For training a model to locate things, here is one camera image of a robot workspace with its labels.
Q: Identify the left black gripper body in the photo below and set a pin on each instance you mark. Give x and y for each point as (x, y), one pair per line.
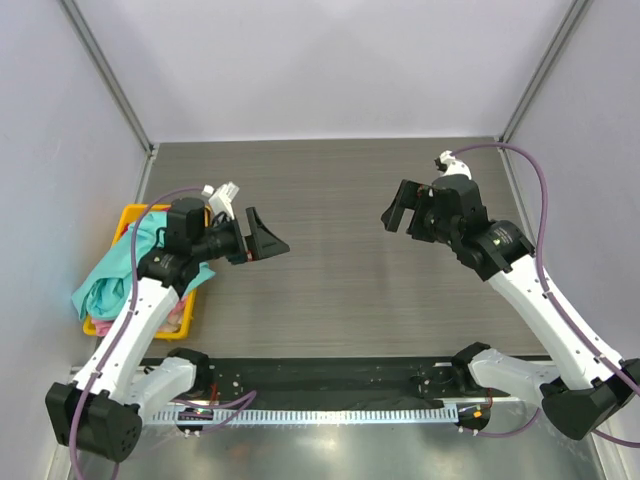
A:
(224, 240)

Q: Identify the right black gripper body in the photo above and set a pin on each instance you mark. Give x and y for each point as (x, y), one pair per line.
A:
(447, 232)

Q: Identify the teal t shirt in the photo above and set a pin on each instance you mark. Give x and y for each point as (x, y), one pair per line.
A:
(103, 293)

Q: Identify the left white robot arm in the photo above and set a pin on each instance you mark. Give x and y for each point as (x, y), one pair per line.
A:
(103, 408)

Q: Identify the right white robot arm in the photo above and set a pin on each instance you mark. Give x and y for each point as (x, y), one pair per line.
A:
(587, 382)

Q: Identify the light pink t shirt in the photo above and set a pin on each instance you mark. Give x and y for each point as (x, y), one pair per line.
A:
(171, 324)

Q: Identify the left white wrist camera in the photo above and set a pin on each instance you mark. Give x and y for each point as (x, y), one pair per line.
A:
(220, 199)

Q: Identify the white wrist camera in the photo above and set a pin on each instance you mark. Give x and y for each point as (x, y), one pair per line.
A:
(220, 199)
(448, 164)

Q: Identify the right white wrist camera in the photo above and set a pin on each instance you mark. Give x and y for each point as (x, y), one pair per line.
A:
(448, 164)

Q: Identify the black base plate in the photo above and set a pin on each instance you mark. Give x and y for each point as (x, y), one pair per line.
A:
(323, 378)

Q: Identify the perforated metal cable rail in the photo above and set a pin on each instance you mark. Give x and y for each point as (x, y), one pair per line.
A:
(175, 415)

